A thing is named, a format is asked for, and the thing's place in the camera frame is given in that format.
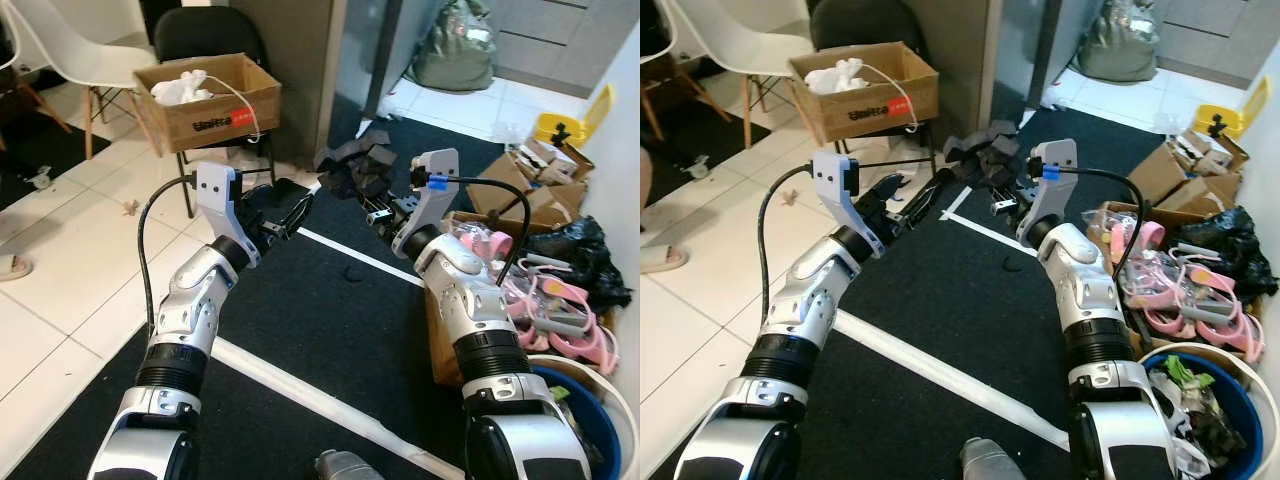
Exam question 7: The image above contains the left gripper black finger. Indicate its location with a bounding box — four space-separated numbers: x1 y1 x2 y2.
265 188 319 243
255 180 306 206
868 172 916 201
895 168 959 226

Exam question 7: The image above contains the black trash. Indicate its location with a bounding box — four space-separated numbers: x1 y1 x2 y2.
943 122 1031 191
315 130 401 201

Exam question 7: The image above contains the blue white-rimmed rubbish bin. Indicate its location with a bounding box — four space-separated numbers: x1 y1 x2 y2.
1140 343 1266 480
525 355 639 480

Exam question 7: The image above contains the printed brown cardboard box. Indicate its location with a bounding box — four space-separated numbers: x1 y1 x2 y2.
788 42 941 144
133 53 283 156

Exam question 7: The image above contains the pink plastic hanger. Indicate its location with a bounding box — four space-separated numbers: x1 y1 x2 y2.
1195 305 1266 361
1180 262 1251 296
545 320 621 376
455 228 516 263
530 275 591 311
1110 220 1166 266

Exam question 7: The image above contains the black mat with white stripes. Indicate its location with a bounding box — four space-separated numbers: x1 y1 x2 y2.
650 100 1251 480
10 110 641 480

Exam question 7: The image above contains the white crumpled plastic bag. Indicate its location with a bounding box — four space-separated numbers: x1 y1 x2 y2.
150 70 213 106
805 58 871 96

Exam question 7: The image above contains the open cardboard box with clutter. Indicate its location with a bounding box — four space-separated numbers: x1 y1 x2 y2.
470 138 596 231
1130 128 1251 206

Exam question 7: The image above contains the olive green bag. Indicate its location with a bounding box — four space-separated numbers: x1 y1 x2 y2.
1077 0 1161 83
410 0 498 93

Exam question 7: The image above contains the black chair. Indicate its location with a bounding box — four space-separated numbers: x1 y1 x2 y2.
153 5 276 216
808 0 941 181

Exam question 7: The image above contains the black plastic bag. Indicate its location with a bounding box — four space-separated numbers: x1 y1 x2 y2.
1175 205 1280 301
525 215 633 311

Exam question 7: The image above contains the dark rug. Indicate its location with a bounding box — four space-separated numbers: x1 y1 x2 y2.
640 95 771 206
0 110 111 211

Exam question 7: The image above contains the white plastic shell chair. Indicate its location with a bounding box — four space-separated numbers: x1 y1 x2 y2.
0 0 161 161
665 0 816 151

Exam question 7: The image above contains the grey cabinet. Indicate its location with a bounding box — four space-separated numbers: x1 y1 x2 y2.
490 0 641 99
1150 0 1280 91

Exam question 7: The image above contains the grey robot foot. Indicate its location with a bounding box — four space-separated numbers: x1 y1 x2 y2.
960 437 1031 480
315 450 386 480

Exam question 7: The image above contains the bluish right wrist camera mount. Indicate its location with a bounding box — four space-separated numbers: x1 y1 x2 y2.
1018 140 1079 246
395 148 461 256

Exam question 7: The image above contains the bluish wrist camera mount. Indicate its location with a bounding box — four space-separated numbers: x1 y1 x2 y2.
195 160 241 246
812 150 866 241
1018 140 1079 246
395 148 461 256

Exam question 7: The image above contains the bluish left wrist camera mount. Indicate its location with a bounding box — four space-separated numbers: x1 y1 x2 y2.
812 150 866 241
195 160 241 246

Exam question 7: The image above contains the thin white cable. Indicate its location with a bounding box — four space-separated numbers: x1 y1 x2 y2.
205 75 263 141
860 65 921 131

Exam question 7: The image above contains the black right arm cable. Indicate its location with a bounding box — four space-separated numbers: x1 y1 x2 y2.
1045 165 1147 291
425 175 533 291

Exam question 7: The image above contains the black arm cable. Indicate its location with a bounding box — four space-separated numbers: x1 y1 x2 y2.
755 162 819 306
1045 165 1147 291
425 175 533 291
137 175 199 336

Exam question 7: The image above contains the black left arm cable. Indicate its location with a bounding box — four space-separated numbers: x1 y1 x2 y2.
137 175 199 336
755 162 819 306

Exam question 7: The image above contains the black metal post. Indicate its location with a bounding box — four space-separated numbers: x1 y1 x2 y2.
1030 0 1063 111
365 0 406 121

